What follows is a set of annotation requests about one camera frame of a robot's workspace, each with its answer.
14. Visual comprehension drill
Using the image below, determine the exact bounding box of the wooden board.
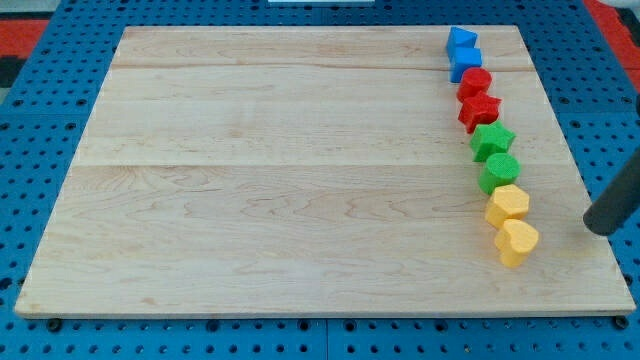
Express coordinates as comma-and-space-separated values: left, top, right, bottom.
15, 25, 635, 319

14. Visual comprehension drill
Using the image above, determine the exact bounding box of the green star block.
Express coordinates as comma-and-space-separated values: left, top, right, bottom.
470, 120, 516, 162

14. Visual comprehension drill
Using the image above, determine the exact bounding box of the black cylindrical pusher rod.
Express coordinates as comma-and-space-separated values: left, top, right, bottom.
583, 149, 639, 236

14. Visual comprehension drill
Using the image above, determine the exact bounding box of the green cylinder block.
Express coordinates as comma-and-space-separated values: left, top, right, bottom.
478, 153, 521, 195

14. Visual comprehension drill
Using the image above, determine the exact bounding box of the red star block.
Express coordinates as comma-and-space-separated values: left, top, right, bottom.
458, 91, 502, 134

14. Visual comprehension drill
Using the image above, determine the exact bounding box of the blue cube block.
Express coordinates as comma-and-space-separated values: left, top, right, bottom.
449, 47, 483, 83

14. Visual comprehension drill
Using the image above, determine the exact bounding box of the yellow heart block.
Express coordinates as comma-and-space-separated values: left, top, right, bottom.
494, 219, 540, 268

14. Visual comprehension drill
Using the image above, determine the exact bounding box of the red cylinder block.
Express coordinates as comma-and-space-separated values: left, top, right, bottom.
456, 67, 493, 102

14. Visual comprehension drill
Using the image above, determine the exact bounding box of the blue triangle block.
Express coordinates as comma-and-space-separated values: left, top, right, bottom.
446, 26, 478, 58

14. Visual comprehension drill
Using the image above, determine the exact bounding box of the yellow hexagon block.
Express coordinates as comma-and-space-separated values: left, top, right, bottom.
485, 184, 530, 228

